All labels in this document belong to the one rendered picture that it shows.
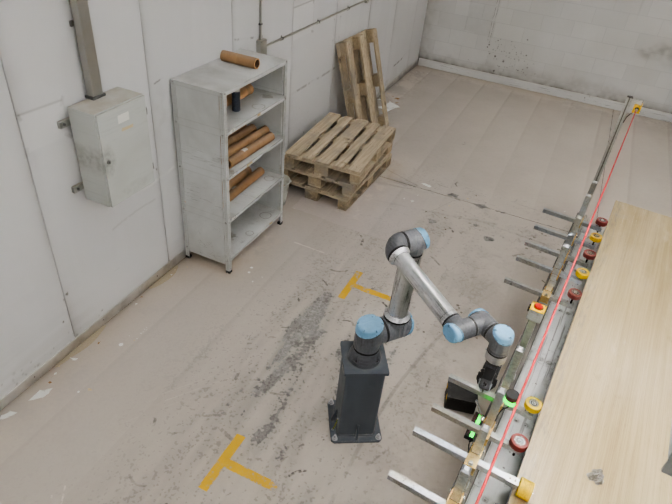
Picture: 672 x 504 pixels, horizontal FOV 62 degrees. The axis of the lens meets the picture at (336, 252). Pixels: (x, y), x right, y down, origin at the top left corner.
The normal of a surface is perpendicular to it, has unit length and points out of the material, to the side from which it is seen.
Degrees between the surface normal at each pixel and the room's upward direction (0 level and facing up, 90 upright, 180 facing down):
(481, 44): 90
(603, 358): 0
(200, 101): 90
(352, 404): 90
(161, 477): 0
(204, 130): 90
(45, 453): 0
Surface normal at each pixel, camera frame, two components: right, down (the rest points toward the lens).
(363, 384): 0.09, 0.60
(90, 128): -0.42, 0.51
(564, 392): 0.08, -0.80
